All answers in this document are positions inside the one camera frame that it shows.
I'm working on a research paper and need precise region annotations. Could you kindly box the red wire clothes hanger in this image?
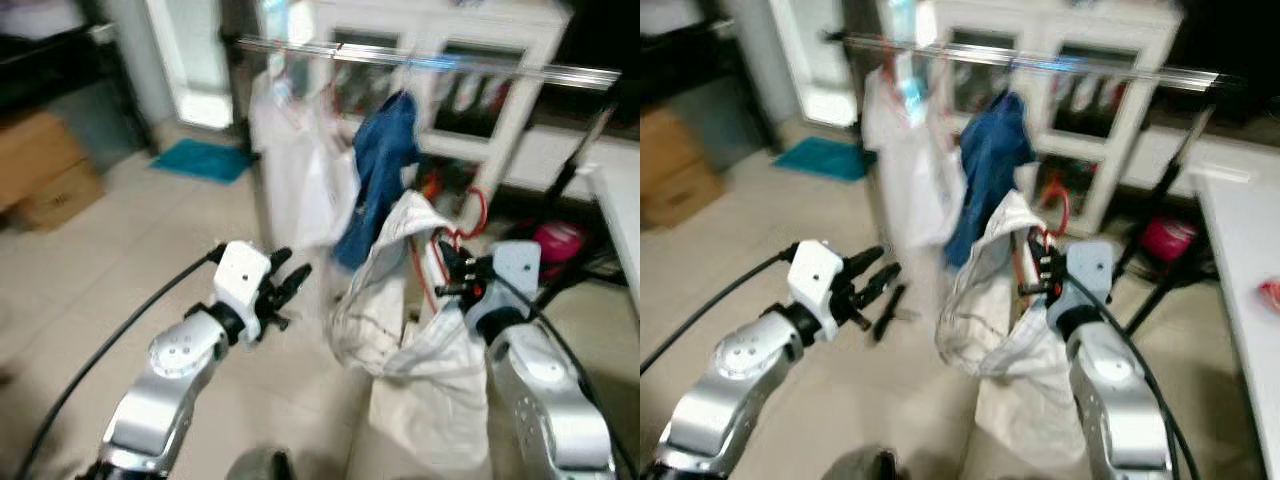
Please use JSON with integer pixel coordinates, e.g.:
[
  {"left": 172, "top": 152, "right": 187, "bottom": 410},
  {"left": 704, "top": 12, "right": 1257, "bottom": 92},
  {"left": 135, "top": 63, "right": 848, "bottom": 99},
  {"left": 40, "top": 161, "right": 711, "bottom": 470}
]
[
  {"left": 1010, "top": 183, "right": 1073, "bottom": 296},
  {"left": 408, "top": 187, "right": 489, "bottom": 313}
]

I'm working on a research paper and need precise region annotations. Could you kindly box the cream white jacket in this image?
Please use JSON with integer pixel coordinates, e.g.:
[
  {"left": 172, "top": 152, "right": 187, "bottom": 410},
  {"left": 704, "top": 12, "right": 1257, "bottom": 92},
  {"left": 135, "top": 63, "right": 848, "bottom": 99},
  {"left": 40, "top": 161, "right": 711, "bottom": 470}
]
[
  {"left": 935, "top": 190, "right": 1091, "bottom": 471},
  {"left": 328, "top": 190, "right": 493, "bottom": 471}
]

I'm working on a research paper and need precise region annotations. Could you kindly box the pink round object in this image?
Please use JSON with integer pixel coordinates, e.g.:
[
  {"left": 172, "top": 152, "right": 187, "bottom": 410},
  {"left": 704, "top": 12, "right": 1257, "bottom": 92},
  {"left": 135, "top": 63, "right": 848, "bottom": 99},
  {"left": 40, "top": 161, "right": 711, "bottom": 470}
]
[
  {"left": 532, "top": 222, "right": 589, "bottom": 273},
  {"left": 1140, "top": 218, "right": 1199, "bottom": 263}
]

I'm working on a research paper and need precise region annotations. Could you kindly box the white hanging garment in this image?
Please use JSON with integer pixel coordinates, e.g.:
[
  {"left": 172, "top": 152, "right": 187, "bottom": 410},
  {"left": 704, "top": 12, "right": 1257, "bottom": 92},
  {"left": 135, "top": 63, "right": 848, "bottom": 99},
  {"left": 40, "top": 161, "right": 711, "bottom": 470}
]
[
  {"left": 862, "top": 50, "right": 969, "bottom": 251},
  {"left": 247, "top": 65, "right": 363, "bottom": 251}
]

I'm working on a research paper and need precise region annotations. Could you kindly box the blue denim garment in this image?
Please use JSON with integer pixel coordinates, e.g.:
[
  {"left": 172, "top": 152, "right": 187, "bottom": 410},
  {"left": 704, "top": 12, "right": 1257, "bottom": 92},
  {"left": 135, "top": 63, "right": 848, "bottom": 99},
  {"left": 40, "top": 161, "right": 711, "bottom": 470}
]
[
  {"left": 333, "top": 90, "right": 423, "bottom": 271},
  {"left": 943, "top": 90, "right": 1036, "bottom": 269}
]

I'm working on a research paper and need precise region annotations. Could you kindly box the teal floor mat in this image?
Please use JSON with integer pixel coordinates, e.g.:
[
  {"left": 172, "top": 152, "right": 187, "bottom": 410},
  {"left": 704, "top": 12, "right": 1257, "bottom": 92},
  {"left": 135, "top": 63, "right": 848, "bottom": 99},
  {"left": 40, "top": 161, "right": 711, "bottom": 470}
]
[
  {"left": 772, "top": 136, "right": 869, "bottom": 183},
  {"left": 150, "top": 137, "right": 254, "bottom": 185}
]

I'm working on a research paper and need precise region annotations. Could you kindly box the black clothes rack leg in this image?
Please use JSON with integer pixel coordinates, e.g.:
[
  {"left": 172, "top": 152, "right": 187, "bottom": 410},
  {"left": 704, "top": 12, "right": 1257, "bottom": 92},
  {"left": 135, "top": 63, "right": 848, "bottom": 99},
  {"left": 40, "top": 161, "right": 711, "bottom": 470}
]
[
  {"left": 540, "top": 100, "right": 618, "bottom": 286},
  {"left": 1110, "top": 105, "right": 1216, "bottom": 336}
]

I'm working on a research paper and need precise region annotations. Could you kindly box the large white table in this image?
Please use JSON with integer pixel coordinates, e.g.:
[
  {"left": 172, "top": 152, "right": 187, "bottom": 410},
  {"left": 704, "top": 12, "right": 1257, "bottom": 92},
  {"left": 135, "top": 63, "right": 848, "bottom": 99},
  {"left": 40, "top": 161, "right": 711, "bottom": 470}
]
[
  {"left": 1190, "top": 160, "right": 1280, "bottom": 456},
  {"left": 585, "top": 160, "right": 641, "bottom": 311}
]

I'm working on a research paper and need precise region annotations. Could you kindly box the grey robot leg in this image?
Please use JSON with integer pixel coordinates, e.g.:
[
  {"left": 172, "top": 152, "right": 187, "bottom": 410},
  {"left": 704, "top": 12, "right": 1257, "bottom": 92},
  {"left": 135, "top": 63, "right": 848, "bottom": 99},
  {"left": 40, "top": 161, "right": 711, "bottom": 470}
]
[
  {"left": 225, "top": 447, "right": 298, "bottom": 480},
  {"left": 820, "top": 447, "right": 901, "bottom": 480}
]

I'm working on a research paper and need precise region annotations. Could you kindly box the white glass door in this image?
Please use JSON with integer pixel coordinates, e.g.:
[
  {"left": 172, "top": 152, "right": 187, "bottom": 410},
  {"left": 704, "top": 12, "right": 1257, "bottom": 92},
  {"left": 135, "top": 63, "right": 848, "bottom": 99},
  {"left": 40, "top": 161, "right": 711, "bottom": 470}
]
[
  {"left": 765, "top": 0, "right": 861, "bottom": 129},
  {"left": 145, "top": 0, "right": 239, "bottom": 131}
]

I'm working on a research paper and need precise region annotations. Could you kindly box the closed brown cardboard box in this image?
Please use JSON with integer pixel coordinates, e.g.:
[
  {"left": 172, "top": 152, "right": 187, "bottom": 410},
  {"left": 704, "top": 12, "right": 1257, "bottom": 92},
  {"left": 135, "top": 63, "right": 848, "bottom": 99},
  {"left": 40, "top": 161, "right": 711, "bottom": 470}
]
[
  {"left": 0, "top": 112, "right": 106, "bottom": 234},
  {"left": 640, "top": 105, "right": 726, "bottom": 231}
]

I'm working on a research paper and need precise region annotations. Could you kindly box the white glass-door cabinet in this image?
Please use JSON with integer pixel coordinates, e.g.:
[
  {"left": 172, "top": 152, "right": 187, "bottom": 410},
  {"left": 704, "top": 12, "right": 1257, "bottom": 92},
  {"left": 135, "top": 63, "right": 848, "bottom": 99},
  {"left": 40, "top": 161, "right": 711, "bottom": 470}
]
[
  {"left": 880, "top": 0, "right": 1186, "bottom": 236},
  {"left": 305, "top": 0, "right": 573, "bottom": 201}
]

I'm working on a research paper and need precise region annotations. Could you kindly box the black shelf unit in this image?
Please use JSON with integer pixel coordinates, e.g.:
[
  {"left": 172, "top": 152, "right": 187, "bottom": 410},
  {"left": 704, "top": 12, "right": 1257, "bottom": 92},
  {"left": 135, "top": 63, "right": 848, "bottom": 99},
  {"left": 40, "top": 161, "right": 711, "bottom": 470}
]
[
  {"left": 0, "top": 0, "right": 146, "bottom": 176},
  {"left": 640, "top": 0, "right": 776, "bottom": 151}
]

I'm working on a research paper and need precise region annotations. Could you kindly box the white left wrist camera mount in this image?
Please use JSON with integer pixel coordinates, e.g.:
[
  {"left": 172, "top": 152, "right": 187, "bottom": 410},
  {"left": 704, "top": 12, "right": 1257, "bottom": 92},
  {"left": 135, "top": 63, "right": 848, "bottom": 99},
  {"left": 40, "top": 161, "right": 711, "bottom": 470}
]
[
  {"left": 214, "top": 241, "right": 274, "bottom": 323},
  {"left": 788, "top": 240, "right": 846, "bottom": 326}
]

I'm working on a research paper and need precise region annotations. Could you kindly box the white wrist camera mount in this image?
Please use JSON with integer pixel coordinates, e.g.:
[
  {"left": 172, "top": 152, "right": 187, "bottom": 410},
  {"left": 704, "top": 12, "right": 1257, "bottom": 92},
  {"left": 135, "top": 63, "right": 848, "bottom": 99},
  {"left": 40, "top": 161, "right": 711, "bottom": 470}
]
[
  {"left": 1065, "top": 240, "right": 1116, "bottom": 311},
  {"left": 214, "top": 241, "right": 274, "bottom": 323},
  {"left": 490, "top": 240, "right": 544, "bottom": 313},
  {"left": 788, "top": 240, "right": 846, "bottom": 326}
]

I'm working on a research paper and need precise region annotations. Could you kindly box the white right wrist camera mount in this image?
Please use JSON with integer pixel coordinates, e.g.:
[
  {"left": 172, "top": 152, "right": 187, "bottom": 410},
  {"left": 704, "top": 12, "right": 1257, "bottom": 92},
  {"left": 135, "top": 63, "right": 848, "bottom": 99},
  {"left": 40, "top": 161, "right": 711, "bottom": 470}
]
[
  {"left": 1065, "top": 240, "right": 1116, "bottom": 311},
  {"left": 490, "top": 240, "right": 544, "bottom": 313}
]

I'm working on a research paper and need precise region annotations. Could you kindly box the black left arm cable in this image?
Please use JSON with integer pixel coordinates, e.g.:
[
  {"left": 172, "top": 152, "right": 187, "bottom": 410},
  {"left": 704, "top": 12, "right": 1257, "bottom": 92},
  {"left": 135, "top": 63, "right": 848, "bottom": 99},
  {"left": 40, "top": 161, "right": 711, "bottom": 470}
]
[
  {"left": 640, "top": 250, "right": 796, "bottom": 376},
  {"left": 12, "top": 245, "right": 226, "bottom": 479}
]

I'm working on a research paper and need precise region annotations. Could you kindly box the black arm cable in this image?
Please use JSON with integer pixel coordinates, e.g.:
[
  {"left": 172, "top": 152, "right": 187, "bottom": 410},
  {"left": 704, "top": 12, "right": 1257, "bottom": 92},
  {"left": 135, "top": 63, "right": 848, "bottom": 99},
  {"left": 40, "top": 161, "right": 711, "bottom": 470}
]
[
  {"left": 498, "top": 272, "right": 641, "bottom": 479},
  {"left": 1068, "top": 272, "right": 1196, "bottom": 480},
  {"left": 640, "top": 250, "right": 796, "bottom": 376},
  {"left": 12, "top": 245, "right": 226, "bottom": 479}
]

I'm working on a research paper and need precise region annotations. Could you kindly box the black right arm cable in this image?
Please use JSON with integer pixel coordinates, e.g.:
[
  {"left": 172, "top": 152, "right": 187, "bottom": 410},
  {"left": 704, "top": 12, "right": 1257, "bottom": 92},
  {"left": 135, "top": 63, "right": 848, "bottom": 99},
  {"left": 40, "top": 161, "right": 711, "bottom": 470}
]
[
  {"left": 1068, "top": 272, "right": 1196, "bottom": 480},
  {"left": 498, "top": 272, "right": 641, "bottom": 479}
]

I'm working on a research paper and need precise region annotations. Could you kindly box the silver clothes rail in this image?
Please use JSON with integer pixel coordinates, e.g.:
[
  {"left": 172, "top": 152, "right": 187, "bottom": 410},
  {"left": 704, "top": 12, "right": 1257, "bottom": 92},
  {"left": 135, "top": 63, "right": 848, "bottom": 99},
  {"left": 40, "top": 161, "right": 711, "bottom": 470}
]
[
  {"left": 222, "top": 33, "right": 623, "bottom": 93},
  {"left": 825, "top": 30, "right": 1246, "bottom": 93}
]

